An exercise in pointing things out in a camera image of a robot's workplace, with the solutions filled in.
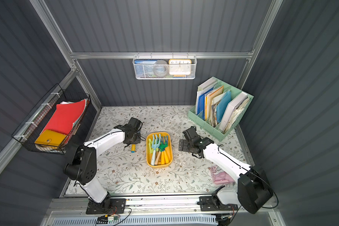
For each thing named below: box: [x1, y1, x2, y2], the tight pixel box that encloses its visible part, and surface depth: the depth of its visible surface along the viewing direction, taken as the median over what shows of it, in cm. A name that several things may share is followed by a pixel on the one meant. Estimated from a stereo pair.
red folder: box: [43, 99, 86, 136], surface depth 75 cm
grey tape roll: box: [153, 59, 169, 78], surface depth 90 cm
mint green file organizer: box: [187, 76, 255, 142], surface depth 98 cm
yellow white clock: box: [168, 58, 192, 78], surface depth 90 cm
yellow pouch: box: [34, 129, 68, 147], surface depth 66 cm
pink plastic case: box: [209, 165, 236, 186], surface depth 85 cm
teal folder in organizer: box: [216, 90, 232, 124], surface depth 93 cm
